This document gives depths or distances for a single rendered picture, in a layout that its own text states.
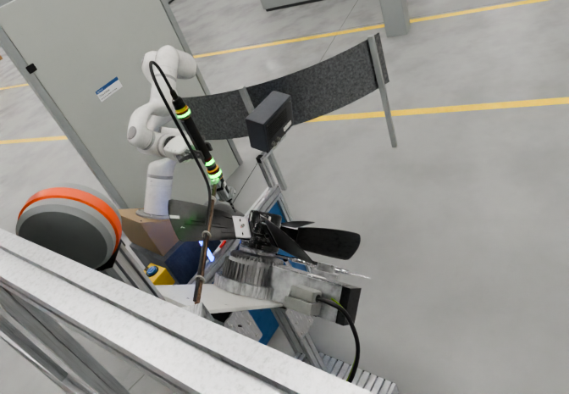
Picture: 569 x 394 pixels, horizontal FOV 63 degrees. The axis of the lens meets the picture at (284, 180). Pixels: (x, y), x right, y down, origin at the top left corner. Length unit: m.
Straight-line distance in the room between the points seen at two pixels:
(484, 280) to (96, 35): 2.85
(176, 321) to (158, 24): 3.48
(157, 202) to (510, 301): 1.89
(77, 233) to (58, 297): 0.39
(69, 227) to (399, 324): 2.20
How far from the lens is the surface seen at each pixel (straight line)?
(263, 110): 2.32
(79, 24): 3.40
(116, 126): 3.50
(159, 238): 2.23
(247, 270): 1.63
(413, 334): 2.71
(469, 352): 2.64
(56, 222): 0.81
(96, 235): 0.80
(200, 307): 1.17
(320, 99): 3.45
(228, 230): 1.62
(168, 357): 0.32
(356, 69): 3.48
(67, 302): 0.41
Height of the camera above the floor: 2.28
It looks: 35 degrees down
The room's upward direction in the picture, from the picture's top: 23 degrees counter-clockwise
